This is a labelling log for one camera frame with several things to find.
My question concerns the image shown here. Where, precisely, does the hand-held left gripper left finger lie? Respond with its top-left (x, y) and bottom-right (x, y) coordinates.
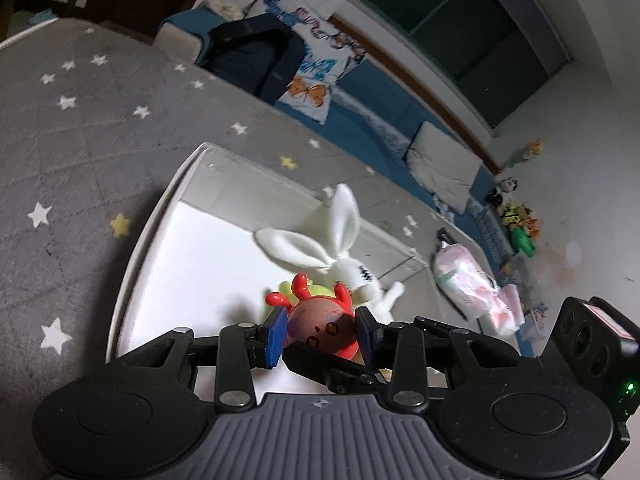
top-left (117, 306), bottom-right (289, 411)

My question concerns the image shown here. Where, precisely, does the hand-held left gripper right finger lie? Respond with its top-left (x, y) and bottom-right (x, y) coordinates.
top-left (354, 305), bottom-right (516, 411)

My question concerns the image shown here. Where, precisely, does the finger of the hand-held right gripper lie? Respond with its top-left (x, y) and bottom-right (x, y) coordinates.
top-left (282, 344), bottom-right (392, 397)
top-left (412, 315), bottom-right (523, 358)

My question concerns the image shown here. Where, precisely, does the red round toy figure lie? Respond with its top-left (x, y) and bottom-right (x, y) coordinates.
top-left (265, 273), bottom-right (366, 363)

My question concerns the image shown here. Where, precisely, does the yellow-green small toy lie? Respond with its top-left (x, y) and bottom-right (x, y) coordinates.
top-left (277, 280), bottom-right (335, 302)

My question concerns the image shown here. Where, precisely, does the white tray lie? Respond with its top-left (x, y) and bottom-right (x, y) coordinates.
top-left (105, 141), bottom-right (436, 396)

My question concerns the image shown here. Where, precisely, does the white bunny plush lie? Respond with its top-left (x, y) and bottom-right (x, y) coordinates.
top-left (255, 183), bottom-right (406, 321)

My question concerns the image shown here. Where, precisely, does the clear plastic container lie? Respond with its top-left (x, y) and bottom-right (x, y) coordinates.
top-left (500, 255), bottom-right (548, 311)

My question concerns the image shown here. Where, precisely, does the pink white tissue pack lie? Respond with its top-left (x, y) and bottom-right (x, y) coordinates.
top-left (487, 284), bottom-right (525, 338)
top-left (432, 242), bottom-right (501, 321)

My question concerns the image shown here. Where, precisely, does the yellow green plush toy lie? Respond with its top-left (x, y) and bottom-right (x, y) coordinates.
top-left (497, 202), bottom-right (541, 258)

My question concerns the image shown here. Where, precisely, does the panda plush toy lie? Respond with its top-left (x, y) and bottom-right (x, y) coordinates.
top-left (487, 176), bottom-right (521, 206)

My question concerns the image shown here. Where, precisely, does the grey cushion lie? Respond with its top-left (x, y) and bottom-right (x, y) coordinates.
top-left (405, 121), bottom-right (483, 213)

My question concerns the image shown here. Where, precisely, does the orange green plush toy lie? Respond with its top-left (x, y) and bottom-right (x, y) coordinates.
top-left (507, 139), bottom-right (545, 168)

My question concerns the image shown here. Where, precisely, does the blue sofa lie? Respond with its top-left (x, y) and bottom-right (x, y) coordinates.
top-left (152, 0), bottom-right (531, 271)

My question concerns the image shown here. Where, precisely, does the butterfly print pillow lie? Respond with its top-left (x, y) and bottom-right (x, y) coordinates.
top-left (260, 0), bottom-right (371, 123)

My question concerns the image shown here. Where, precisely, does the dark blue backpack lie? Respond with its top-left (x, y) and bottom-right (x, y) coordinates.
top-left (200, 12), bottom-right (306, 103)

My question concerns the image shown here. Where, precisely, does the grey star tablecloth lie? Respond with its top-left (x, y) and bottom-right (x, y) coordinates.
top-left (0, 17), bottom-right (501, 411)

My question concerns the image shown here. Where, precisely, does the green framed window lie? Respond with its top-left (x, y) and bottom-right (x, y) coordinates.
top-left (347, 0), bottom-right (571, 128)

